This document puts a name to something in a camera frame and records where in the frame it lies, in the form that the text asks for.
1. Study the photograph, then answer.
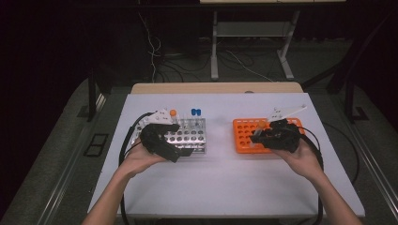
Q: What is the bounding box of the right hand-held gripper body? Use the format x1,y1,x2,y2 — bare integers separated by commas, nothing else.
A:
258,104,308,154

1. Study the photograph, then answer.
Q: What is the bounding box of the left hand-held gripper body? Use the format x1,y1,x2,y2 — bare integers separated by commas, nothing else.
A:
139,108,182,164

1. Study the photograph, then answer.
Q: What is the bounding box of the orange-capped test tube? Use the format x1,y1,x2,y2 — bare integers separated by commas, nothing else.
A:
249,120,268,148
169,109,180,126

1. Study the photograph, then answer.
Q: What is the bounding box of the metal test tube rack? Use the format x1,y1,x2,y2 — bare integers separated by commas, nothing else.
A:
130,117,207,155

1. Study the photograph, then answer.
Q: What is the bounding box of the orange test tube rack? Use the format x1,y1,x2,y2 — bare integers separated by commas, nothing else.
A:
232,117,306,155

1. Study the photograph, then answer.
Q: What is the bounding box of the person's left hand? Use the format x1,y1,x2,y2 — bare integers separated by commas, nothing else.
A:
120,137,167,179

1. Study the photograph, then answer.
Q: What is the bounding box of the person's right hand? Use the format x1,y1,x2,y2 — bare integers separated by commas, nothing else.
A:
270,137,327,182

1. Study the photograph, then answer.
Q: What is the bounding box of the white table board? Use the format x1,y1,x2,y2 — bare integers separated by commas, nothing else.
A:
87,92,366,218

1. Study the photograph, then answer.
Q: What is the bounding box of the black floor socket plate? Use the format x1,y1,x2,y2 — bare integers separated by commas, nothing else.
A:
83,133,110,158

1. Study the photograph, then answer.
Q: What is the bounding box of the black metal stand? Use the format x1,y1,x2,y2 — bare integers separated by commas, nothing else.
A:
77,67,113,124
300,12,398,124

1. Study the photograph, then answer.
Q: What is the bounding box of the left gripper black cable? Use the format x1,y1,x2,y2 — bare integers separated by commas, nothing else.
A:
118,112,156,225

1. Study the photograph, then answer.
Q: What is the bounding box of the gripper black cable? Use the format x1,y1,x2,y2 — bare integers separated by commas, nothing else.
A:
118,112,156,225
295,125,326,225

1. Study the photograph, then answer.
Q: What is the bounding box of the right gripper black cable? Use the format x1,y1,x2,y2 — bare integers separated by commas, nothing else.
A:
295,125,326,225

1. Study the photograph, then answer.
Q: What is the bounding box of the black floor cable bundle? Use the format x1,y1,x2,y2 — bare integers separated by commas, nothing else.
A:
154,51,217,83

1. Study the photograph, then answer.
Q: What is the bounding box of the white hanging cable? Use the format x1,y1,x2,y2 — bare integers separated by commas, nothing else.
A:
137,11,162,83

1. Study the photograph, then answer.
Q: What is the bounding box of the white floor cable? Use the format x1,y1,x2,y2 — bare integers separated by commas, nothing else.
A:
225,50,275,83

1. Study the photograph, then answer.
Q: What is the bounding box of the white metal desk frame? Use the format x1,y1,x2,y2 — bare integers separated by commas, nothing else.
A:
209,9,301,82

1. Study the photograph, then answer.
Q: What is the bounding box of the aluminium floor rail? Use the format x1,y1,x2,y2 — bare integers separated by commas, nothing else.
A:
342,120,398,214
37,93,107,225

